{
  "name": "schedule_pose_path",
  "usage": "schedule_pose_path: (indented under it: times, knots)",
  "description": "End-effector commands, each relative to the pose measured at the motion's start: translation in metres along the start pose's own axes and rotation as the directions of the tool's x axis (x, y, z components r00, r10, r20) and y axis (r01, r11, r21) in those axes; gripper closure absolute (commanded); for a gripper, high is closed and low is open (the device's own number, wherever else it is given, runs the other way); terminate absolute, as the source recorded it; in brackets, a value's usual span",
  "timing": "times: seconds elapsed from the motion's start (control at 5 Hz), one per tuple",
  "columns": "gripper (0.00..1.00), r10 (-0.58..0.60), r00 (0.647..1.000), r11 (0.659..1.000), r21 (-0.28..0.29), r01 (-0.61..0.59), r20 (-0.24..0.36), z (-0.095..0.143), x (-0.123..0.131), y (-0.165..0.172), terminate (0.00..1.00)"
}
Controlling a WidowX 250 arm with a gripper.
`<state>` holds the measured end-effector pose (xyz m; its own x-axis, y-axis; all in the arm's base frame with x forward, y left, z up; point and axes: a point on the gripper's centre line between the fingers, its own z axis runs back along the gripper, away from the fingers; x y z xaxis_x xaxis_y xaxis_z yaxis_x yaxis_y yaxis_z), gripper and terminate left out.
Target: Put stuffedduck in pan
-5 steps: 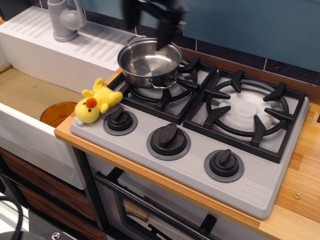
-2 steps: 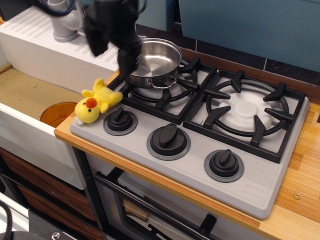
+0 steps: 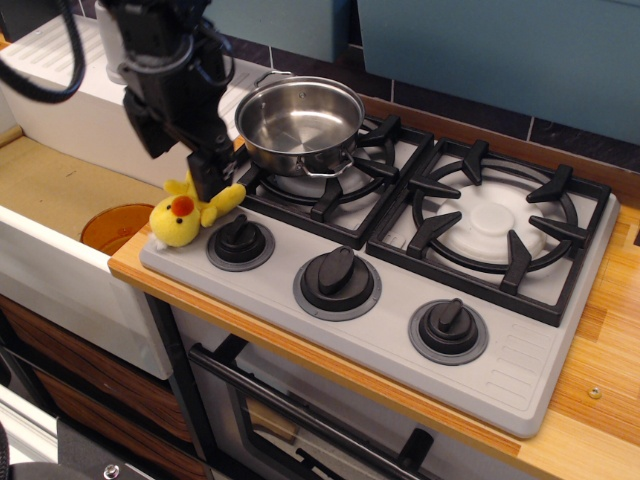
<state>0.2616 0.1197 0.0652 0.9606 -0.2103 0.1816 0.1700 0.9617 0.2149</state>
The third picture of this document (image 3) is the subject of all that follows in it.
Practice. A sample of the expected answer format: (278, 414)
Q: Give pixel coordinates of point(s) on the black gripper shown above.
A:
(174, 83)

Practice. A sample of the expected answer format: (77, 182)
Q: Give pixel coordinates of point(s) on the yellow stuffed duck toy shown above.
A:
(177, 220)

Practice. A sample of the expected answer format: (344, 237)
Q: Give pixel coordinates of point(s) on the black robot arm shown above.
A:
(164, 16)

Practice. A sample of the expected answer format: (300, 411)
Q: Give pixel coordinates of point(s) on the stainless steel pan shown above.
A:
(300, 125)

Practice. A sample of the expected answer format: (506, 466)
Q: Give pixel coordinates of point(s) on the grey toy faucet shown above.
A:
(111, 41)

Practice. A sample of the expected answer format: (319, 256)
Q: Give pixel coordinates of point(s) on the black left stove knob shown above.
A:
(240, 245)

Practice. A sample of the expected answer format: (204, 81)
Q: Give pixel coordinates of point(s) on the black stove knob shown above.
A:
(448, 332)
(337, 286)
(240, 245)

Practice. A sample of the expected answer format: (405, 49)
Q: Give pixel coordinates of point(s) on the white toy sink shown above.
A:
(61, 165)

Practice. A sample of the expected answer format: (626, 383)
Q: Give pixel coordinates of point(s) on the black middle stove knob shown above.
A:
(337, 286)

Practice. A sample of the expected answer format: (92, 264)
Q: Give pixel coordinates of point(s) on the black left burner grate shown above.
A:
(344, 209)

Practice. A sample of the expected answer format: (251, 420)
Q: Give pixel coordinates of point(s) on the black burner grate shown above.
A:
(344, 209)
(519, 236)

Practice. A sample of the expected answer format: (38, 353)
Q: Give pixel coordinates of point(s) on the wooden drawer cabinet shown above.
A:
(131, 411)

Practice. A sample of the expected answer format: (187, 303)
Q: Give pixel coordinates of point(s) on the grey toy stove top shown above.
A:
(508, 386)

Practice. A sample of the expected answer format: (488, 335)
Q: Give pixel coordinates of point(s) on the black right stove knob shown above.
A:
(448, 332)

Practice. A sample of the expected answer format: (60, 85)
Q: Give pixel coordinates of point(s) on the black right burner grate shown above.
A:
(519, 236)

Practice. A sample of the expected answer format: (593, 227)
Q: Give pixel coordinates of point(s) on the oven door with handle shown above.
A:
(302, 429)

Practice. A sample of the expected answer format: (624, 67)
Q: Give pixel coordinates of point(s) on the teal wall cabinet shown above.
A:
(574, 63)

